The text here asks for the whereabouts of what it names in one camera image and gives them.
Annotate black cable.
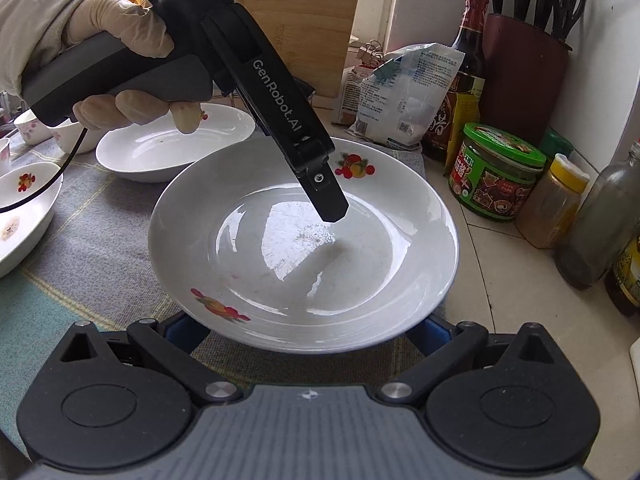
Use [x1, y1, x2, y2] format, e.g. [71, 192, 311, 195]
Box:
[0, 127, 87, 212]

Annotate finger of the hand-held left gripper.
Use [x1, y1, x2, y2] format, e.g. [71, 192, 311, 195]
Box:
[294, 137, 349, 223]

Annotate grey checked cloth mat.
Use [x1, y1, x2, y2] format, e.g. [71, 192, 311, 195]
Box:
[0, 130, 428, 453]

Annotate small green capped jar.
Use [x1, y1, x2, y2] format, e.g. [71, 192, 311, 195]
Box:
[540, 127, 575, 161]

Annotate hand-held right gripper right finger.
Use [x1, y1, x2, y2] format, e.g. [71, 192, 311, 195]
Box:
[378, 317, 555, 405]

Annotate bamboo cutting board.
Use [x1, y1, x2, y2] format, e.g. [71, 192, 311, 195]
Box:
[232, 0, 368, 98]

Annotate dark red knife block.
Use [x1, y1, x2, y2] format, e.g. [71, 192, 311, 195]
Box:
[479, 12, 572, 147]

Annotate metal binder clip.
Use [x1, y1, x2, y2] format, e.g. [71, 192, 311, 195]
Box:
[357, 40, 386, 68]

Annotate green lidded sauce jar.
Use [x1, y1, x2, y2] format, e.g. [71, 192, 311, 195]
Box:
[448, 122, 547, 222]

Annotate white fruit print plate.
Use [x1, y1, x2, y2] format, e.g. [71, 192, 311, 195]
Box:
[95, 102, 257, 183]
[0, 161, 64, 278]
[148, 136, 460, 356]

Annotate black scissors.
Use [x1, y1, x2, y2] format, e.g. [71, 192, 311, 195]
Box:
[550, 0, 587, 43]

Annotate dark soy sauce bottle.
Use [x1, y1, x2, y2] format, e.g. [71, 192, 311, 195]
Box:
[421, 0, 490, 163]

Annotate white blue print bag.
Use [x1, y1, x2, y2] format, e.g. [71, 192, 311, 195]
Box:
[347, 42, 466, 150]

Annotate clear glass bottle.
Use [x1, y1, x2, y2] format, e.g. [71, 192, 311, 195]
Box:
[554, 140, 640, 291]

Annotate yellow label oil bottle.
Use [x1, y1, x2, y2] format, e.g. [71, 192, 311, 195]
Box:
[604, 230, 640, 317]

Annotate yellow lidded spice jar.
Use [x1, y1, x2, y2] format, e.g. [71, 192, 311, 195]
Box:
[515, 152, 591, 250]

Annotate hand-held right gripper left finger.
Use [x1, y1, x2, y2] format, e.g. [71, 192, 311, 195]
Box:
[60, 311, 238, 407]

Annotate white floral bowl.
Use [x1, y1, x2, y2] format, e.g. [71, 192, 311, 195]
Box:
[47, 121, 103, 155]
[14, 109, 53, 146]

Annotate teal bag clip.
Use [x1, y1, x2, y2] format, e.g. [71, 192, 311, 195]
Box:
[372, 57, 402, 84]

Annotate white red print bag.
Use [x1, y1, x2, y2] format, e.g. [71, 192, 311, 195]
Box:
[332, 52, 396, 126]

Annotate person's left hand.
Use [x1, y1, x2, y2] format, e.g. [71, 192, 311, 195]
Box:
[64, 0, 205, 134]

